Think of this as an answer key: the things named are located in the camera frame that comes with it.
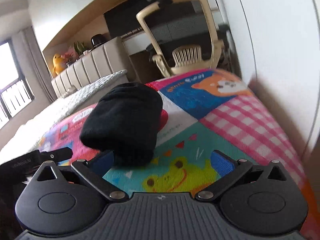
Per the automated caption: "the colourful printed blanket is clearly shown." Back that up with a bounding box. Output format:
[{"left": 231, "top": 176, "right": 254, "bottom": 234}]
[{"left": 26, "top": 67, "right": 320, "bottom": 240}]

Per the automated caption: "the beige mesh office chair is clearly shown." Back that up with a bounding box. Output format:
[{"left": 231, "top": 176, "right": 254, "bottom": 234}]
[{"left": 136, "top": 0, "right": 232, "bottom": 78}]

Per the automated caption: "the white desk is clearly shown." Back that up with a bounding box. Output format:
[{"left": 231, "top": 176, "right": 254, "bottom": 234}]
[{"left": 121, "top": 29, "right": 155, "bottom": 83}]

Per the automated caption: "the pink flower decoration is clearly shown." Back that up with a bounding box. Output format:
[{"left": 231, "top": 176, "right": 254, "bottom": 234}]
[{"left": 64, "top": 47, "right": 77, "bottom": 63}]

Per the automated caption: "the white quilted bed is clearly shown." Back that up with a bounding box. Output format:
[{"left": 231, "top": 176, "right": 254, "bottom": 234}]
[{"left": 0, "top": 69, "right": 129, "bottom": 153}]

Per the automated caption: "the bed with white quilt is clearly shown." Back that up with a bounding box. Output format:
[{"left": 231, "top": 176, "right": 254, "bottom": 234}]
[{"left": 51, "top": 36, "right": 130, "bottom": 98}]

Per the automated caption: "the black round speaker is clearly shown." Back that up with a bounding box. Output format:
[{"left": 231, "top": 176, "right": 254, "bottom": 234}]
[{"left": 90, "top": 34, "right": 103, "bottom": 50}]

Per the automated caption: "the yellow plush toy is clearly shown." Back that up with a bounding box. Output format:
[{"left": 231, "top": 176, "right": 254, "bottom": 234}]
[{"left": 52, "top": 53, "right": 67, "bottom": 75}]

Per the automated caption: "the grey curtain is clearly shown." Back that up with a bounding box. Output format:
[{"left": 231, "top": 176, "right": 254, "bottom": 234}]
[{"left": 12, "top": 26, "right": 57, "bottom": 103}]

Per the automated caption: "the window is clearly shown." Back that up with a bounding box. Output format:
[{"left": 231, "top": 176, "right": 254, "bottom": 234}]
[{"left": 0, "top": 39, "right": 34, "bottom": 128}]

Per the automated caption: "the black knit garment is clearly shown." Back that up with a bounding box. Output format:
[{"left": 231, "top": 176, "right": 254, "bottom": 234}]
[{"left": 79, "top": 82, "right": 163, "bottom": 167}]

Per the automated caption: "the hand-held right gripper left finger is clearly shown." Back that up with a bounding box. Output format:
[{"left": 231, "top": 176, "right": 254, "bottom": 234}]
[{"left": 32, "top": 150, "right": 129, "bottom": 202}]

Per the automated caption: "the green potted plant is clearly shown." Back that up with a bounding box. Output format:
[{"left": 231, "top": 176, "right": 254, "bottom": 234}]
[{"left": 74, "top": 41, "right": 87, "bottom": 55}]

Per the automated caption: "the black monitor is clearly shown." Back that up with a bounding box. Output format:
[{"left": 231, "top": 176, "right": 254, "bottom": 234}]
[{"left": 104, "top": 2, "right": 160, "bottom": 39}]

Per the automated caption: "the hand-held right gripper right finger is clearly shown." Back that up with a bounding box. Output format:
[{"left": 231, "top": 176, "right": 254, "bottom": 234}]
[{"left": 195, "top": 150, "right": 288, "bottom": 202}]

